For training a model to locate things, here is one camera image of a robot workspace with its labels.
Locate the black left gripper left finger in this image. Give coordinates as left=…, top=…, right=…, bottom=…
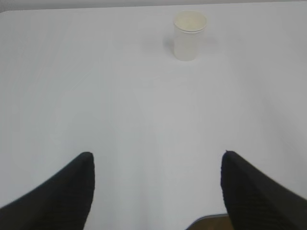
left=0, top=152, right=95, bottom=230

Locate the white paper cup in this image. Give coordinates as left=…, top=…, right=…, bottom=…
left=173, top=10, right=207, bottom=61

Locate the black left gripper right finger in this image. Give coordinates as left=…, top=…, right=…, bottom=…
left=221, top=151, right=307, bottom=230

